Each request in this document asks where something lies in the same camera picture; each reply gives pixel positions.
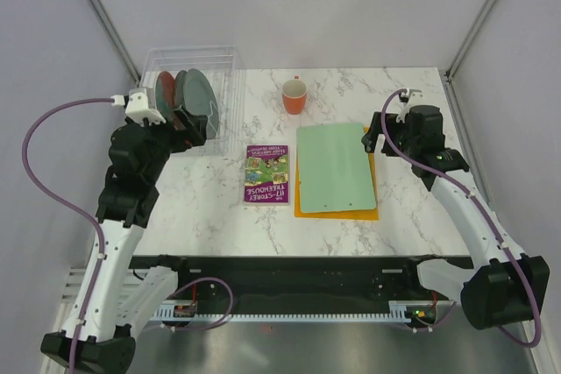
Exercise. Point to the clear wire dish rack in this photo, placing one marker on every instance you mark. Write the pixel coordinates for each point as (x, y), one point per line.
(218, 64)

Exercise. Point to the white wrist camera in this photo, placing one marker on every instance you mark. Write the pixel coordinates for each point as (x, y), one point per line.
(410, 95)
(141, 107)

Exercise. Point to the red and teal floral plate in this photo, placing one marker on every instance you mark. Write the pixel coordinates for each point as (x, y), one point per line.
(164, 95)

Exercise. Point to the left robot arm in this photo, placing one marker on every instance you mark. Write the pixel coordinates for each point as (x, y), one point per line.
(100, 333)

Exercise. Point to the white cable duct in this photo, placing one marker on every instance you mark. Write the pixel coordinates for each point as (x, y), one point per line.
(322, 310)

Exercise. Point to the orange folder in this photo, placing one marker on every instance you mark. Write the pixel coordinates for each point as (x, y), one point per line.
(350, 215)

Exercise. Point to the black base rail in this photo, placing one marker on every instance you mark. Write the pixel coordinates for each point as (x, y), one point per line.
(230, 279)

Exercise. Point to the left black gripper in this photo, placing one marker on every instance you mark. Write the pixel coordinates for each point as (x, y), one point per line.
(193, 134)

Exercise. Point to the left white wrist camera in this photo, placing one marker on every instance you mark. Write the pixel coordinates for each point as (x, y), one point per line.
(141, 107)

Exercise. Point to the dark blue speckled plate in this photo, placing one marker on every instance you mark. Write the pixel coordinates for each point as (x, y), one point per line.
(179, 88)

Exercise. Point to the mint green cutting board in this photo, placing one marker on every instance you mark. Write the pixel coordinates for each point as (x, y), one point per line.
(335, 168)

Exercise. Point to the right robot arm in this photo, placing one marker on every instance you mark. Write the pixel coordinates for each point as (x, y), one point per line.
(505, 285)

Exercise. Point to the grey-green plate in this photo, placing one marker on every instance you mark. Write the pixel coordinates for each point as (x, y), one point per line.
(199, 100)

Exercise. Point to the purple treehouse book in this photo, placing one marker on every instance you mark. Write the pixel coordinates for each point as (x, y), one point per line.
(267, 169)

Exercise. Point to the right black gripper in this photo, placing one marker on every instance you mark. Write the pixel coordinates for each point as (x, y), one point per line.
(391, 124)

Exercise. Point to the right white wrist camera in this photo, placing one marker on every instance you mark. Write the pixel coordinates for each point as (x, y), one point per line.
(410, 95)

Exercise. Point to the orange mug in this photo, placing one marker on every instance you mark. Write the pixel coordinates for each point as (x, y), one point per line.
(294, 95)

